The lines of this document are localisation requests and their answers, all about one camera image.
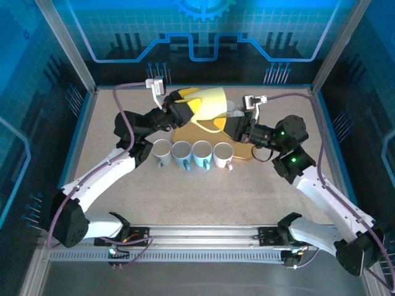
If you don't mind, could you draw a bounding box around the grey metal front panel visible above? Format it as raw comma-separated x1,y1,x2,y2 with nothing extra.
18,246,391,296

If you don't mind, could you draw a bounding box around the yellow tray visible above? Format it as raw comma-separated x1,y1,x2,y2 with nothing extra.
171,123,252,162

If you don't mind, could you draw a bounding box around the aluminium table side rail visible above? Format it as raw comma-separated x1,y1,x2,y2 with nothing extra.
308,88,356,225
46,88,99,225

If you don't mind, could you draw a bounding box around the black wire loop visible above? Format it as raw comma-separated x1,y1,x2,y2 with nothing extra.
251,144,274,163

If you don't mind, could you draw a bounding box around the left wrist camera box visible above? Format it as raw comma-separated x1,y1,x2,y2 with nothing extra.
144,75,167,110

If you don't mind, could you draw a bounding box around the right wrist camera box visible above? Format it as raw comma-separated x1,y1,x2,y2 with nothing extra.
242,94,268,127

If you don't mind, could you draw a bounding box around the black controller box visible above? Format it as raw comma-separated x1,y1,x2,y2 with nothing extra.
107,245,130,269
282,249,305,269

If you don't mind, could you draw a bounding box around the aluminium frame post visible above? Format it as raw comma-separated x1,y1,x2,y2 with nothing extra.
310,0,373,95
34,0,97,93

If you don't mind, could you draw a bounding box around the pale pink mug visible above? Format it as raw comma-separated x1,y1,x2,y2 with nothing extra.
212,141,235,171

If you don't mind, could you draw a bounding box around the slotted grey cable duct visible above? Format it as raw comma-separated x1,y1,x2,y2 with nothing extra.
48,250,286,263

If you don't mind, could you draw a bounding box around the light blue mug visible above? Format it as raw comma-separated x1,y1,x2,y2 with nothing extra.
191,140,214,171

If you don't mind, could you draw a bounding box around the grey mug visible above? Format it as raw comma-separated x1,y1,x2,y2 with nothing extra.
152,138,173,169

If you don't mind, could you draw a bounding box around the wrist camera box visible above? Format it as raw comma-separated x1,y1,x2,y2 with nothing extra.
144,75,167,110
242,94,268,127

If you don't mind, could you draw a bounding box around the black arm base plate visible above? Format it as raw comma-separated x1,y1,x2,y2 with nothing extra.
257,226,297,247
93,226,151,247

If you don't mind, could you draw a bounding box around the aluminium mounting rail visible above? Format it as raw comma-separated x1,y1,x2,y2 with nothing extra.
38,224,373,247

